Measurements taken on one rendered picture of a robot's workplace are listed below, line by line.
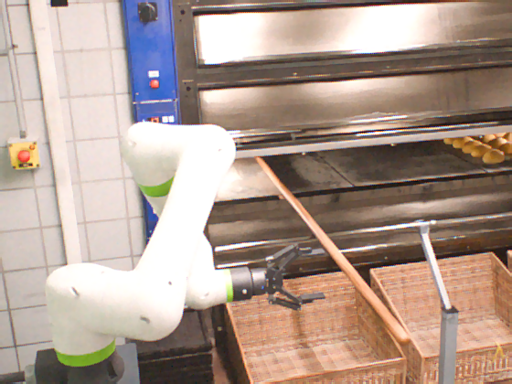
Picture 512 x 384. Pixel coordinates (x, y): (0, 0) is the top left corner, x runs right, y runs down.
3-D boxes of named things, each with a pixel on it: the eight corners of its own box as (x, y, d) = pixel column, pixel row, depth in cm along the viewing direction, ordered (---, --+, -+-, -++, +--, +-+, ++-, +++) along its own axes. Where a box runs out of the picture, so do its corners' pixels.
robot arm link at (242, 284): (234, 309, 179) (232, 278, 176) (227, 290, 190) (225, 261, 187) (255, 306, 180) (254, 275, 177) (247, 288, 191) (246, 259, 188)
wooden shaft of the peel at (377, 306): (411, 346, 153) (411, 335, 152) (399, 348, 152) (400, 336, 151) (257, 155, 312) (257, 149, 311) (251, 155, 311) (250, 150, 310)
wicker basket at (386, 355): (223, 349, 264) (219, 287, 255) (356, 327, 276) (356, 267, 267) (250, 427, 219) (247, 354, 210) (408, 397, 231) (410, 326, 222)
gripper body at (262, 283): (247, 263, 186) (279, 260, 188) (248, 291, 189) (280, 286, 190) (252, 274, 179) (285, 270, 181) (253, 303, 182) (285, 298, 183)
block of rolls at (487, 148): (424, 133, 340) (424, 123, 338) (508, 125, 349) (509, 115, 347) (487, 165, 283) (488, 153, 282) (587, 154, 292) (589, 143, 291)
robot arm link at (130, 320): (157, 327, 121) (234, 113, 150) (81, 315, 127) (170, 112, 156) (179, 356, 131) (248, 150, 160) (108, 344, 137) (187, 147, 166)
